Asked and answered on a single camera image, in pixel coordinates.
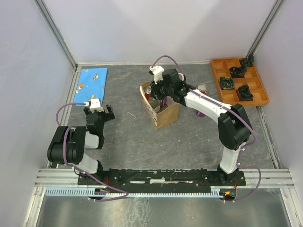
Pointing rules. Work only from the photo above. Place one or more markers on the right corner aluminium post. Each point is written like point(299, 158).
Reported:
point(265, 26)

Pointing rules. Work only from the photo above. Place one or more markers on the silver soda can front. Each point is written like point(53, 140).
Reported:
point(202, 88)

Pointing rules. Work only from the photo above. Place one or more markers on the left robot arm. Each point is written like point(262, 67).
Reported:
point(68, 147)

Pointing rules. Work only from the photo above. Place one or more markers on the left corner aluminium post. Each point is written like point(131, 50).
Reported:
point(41, 5)

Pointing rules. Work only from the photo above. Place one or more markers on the rolled black sock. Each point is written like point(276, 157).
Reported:
point(244, 93)
point(237, 72)

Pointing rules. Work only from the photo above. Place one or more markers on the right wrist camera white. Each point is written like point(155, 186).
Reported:
point(156, 71)

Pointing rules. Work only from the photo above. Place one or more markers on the red soda can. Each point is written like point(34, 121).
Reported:
point(147, 92)

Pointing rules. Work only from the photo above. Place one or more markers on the rolled sock corner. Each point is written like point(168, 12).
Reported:
point(248, 61)

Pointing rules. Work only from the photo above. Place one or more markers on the rolled black sock lower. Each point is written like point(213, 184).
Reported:
point(244, 93)

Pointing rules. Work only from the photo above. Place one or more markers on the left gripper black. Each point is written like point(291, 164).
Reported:
point(109, 116)

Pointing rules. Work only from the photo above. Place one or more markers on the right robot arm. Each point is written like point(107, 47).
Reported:
point(234, 127)

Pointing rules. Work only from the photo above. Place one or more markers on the orange compartment tray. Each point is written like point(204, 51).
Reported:
point(220, 68)

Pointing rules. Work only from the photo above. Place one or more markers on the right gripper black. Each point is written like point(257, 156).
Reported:
point(155, 91)

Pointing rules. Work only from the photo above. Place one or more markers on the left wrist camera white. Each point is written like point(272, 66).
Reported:
point(94, 105)

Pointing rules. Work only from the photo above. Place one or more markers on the blue patterned cloth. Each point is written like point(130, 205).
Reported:
point(91, 85)

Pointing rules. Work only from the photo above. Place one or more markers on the rolled green blue sock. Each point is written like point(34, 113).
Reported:
point(226, 83)

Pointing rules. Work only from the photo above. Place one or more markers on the aluminium frame rail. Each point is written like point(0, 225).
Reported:
point(270, 178)

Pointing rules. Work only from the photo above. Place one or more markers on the rolled black sock upper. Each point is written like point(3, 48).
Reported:
point(237, 72)

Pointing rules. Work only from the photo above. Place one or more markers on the purple soda can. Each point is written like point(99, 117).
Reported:
point(163, 102)
point(200, 114)

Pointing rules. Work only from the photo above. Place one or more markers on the brown paper bag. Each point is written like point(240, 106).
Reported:
point(167, 114)

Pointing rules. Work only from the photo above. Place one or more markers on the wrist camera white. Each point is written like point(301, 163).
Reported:
point(156, 71)
point(94, 105)

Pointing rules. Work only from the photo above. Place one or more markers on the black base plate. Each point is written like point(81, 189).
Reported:
point(169, 181)

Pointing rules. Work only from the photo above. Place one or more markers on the corner aluminium post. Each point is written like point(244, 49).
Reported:
point(41, 5)
point(265, 26)

